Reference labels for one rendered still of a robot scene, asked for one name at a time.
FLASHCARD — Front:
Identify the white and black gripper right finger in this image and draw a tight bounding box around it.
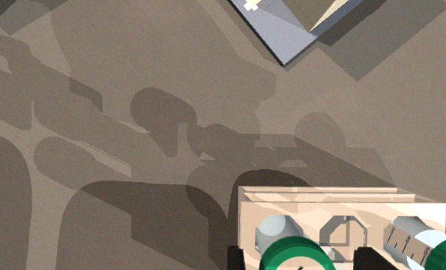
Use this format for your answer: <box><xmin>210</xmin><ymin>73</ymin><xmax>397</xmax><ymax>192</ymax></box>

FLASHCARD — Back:
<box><xmin>353</xmin><ymin>247</ymin><xmax>399</xmax><ymax>270</ymax></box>

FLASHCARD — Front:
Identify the cream tube rack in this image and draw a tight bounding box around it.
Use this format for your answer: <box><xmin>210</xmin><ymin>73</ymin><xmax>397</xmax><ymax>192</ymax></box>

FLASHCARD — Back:
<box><xmin>238</xmin><ymin>186</ymin><xmax>446</xmax><ymax>270</ymax></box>

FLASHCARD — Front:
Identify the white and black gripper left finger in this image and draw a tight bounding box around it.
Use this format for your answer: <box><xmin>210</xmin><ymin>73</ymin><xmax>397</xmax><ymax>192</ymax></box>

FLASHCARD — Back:
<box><xmin>227</xmin><ymin>245</ymin><xmax>246</xmax><ymax>270</ymax></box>

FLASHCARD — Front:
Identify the grey flat tray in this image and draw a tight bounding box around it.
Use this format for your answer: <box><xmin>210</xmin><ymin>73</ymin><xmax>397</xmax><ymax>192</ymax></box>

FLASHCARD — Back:
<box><xmin>227</xmin><ymin>0</ymin><xmax>363</xmax><ymax>67</ymax></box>

